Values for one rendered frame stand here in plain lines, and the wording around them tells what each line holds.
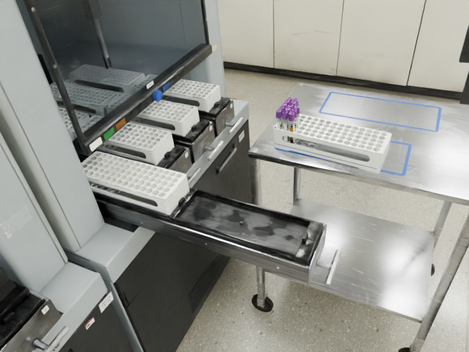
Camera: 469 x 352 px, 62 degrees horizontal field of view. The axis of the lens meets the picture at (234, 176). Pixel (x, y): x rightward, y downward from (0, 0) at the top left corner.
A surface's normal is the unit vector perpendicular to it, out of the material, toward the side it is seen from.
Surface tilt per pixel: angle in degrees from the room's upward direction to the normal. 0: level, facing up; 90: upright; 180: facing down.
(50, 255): 90
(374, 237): 0
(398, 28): 90
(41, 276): 90
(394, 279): 0
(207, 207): 0
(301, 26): 90
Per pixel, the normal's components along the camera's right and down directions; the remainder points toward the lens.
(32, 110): 0.90, 0.22
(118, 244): -0.07, -0.77
